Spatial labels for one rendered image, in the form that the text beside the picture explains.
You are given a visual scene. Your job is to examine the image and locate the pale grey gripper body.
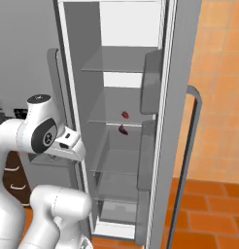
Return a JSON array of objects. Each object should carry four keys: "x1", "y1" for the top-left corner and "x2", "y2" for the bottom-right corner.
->
[{"x1": 43, "y1": 137, "x2": 87, "y2": 162}]

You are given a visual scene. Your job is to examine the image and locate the glass fridge shelf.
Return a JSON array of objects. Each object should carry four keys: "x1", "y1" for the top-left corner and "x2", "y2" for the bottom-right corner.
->
[
  {"x1": 80, "y1": 46, "x2": 158, "y2": 74},
  {"x1": 93, "y1": 172, "x2": 141, "y2": 204},
  {"x1": 87, "y1": 87, "x2": 155, "y2": 126},
  {"x1": 89, "y1": 129, "x2": 143, "y2": 177}
]

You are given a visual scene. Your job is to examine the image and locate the grey fridge door bin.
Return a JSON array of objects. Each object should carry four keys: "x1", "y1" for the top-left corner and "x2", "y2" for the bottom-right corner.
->
[
  {"x1": 139, "y1": 49, "x2": 164, "y2": 115},
  {"x1": 136, "y1": 119, "x2": 157, "y2": 192}
]

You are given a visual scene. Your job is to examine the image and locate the clear fridge crisper drawer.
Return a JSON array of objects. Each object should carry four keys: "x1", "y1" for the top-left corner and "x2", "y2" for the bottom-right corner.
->
[{"x1": 97, "y1": 199, "x2": 139, "y2": 226}]

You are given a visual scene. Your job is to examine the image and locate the grey fridge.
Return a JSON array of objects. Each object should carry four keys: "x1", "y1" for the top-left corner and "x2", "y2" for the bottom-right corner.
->
[{"x1": 53, "y1": 0, "x2": 173, "y2": 242}]

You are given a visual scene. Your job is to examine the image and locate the grey closed fridge door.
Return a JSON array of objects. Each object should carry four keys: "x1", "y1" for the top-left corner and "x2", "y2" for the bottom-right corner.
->
[{"x1": 0, "y1": 0, "x2": 90, "y2": 208}]

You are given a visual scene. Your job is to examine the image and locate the grey open fridge door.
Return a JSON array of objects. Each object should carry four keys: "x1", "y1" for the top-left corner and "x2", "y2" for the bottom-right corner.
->
[{"x1": 134, "y1": 0, "x2": 203, "y2": 249}]

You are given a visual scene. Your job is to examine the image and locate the dark red fruit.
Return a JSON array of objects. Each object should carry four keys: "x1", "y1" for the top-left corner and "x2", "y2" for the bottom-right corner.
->
[{"x1": 118, "y1": 124, "x2": 129, "y2": 136}]

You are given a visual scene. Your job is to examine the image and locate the brown drawer front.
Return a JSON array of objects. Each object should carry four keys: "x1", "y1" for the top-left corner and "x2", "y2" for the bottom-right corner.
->
[
  {"x1": 2, "y1": 170, "x2": 32, "y2": 207},
  {"x1": 4, "y1": 151, "x2": 24, "y2": 173}
]

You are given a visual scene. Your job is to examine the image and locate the black countertop appliance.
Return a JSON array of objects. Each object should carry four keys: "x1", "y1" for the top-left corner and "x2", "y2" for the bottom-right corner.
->
[{"x1": 13, "y1": 108, "x2": 29, "y2": 120}]

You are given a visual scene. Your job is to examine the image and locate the grey closed door handle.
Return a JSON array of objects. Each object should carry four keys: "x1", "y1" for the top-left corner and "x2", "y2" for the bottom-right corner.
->
[{"x1": 47, "y1": 48, "x2": 77, "y2": 137}]

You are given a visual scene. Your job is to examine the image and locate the dark grey fridge door handle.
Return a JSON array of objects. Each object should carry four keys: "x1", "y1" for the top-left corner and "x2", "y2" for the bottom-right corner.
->
[{"x1": 165, "y1": 85, "x2": 204, "y2": 249}]

